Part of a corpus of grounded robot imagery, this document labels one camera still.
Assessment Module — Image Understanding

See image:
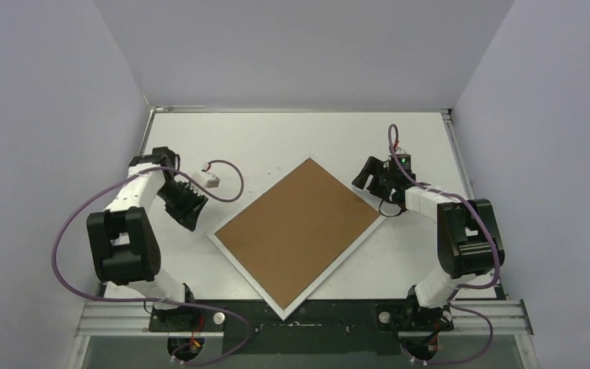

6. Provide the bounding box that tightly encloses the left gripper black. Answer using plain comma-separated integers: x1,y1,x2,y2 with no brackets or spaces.
157,180,207,231

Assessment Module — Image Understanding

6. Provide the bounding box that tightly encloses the white brown backing board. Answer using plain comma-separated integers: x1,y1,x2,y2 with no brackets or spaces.
214,158,382,311

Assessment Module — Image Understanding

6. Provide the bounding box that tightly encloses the white picture frame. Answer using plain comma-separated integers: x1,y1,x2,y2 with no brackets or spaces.
207,155,388,322

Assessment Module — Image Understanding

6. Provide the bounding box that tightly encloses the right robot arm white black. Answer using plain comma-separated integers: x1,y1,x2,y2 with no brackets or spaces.
352,154,505,330

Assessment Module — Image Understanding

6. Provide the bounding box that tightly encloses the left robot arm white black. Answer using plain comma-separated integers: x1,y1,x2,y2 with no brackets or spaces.
86,147,207,331

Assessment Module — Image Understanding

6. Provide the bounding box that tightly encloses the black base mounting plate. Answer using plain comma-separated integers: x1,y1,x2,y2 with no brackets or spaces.
148,299,455,357

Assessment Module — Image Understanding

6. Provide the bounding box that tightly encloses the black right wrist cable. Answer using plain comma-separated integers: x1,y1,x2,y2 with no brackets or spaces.
378,197,408,219

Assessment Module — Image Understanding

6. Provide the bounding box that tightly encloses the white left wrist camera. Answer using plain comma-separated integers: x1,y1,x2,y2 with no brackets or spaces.
191,162,220,189

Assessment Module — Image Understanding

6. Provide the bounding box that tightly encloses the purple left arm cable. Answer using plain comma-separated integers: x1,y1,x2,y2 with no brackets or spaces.
51,159,251,367

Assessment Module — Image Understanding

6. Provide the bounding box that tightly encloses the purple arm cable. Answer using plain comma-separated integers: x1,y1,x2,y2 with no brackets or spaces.
387,124,502,367
51,159,251,367

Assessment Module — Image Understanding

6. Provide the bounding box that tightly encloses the aluminium front rail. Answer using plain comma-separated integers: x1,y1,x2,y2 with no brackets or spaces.
76,300,534,337

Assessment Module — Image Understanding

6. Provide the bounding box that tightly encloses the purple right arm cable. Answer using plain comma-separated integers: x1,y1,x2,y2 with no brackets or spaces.
387,124,502,367

